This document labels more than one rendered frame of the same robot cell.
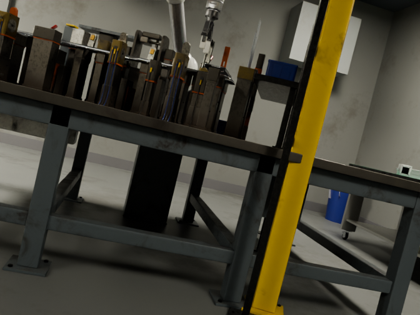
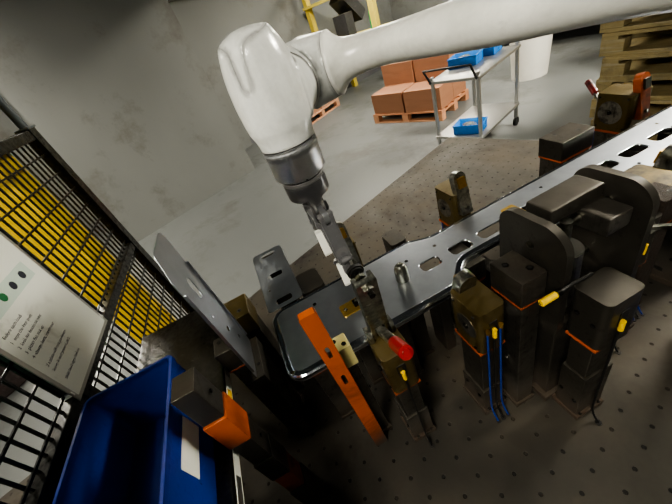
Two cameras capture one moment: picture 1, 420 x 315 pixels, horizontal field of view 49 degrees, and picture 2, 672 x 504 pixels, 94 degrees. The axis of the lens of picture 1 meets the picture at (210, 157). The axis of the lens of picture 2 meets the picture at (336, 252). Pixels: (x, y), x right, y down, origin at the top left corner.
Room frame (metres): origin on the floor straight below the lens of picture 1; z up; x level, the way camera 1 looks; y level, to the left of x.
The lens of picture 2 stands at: (3.03, 0.03, 1.54)
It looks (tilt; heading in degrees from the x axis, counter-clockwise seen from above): 36 degrees down; 164
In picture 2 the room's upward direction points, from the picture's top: 23 degrees counter-clockwise
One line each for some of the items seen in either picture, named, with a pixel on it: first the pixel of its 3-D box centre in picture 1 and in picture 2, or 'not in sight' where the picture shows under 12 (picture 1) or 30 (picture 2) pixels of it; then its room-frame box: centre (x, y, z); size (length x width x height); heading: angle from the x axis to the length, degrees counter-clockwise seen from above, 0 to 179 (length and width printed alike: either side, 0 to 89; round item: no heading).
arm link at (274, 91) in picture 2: not in sight; (269, 87); (2.52, 0.18, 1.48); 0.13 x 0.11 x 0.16; 137
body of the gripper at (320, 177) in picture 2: (210, 19); (311, 196); (2.53, 0.17, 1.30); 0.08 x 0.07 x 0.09; 172
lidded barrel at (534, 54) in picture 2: not in sight; (530, 49); (0.03, 4.35, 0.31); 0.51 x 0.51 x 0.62
